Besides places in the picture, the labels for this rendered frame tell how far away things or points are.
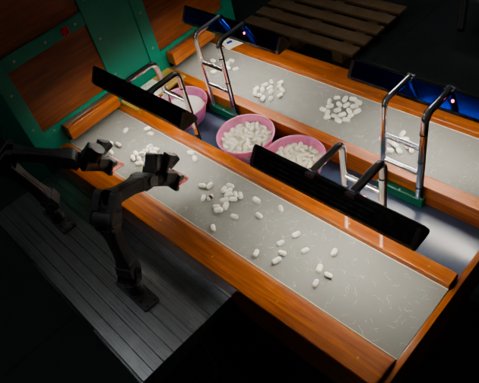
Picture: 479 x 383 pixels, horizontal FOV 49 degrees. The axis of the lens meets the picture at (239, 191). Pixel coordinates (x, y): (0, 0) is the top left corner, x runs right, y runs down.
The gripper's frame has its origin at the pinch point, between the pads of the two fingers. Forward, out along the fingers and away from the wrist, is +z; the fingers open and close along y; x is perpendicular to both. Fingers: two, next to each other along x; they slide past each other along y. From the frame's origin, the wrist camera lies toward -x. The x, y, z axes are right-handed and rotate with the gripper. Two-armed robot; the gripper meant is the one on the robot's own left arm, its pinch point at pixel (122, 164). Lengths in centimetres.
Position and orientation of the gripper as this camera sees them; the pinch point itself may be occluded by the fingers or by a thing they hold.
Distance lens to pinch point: 234.2
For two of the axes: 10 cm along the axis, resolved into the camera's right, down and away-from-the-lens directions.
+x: -3.0, 9.1, 2.9
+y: -7.1, -4.1, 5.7
